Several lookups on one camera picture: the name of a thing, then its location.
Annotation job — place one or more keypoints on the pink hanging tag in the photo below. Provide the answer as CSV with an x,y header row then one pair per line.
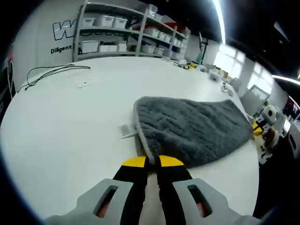
x,y
10,56

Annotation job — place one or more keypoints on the grey office chair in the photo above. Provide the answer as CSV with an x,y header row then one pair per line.
x,y
255,98

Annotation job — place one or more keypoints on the distant display screen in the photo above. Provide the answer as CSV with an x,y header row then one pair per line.
x,y
291,107

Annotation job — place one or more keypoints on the clear plastic bag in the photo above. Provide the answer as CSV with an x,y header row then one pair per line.
x,y
215,75
227,90

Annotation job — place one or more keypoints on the white yellow gadget pile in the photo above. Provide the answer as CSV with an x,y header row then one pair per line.
x,y
185,64

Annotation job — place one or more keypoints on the person's right hand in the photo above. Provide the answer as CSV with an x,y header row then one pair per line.
x,y
271,136

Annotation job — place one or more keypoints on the short ceiling light strip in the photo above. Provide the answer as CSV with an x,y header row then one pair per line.
x,y
286,79

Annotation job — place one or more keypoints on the rows of white storage bins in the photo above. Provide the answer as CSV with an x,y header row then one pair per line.
x,y
106,21

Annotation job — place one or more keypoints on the long ceiling light strip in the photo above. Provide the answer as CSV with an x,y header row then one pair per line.
x,y
219,18

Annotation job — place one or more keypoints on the grey fluffy towel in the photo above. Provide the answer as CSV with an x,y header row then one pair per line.
x,y
187,124

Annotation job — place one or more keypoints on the grey metal shelf unit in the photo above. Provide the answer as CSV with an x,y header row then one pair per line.
x,y
141,35

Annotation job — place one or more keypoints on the black floor stand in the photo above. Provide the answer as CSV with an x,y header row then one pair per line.
x,y
201,56

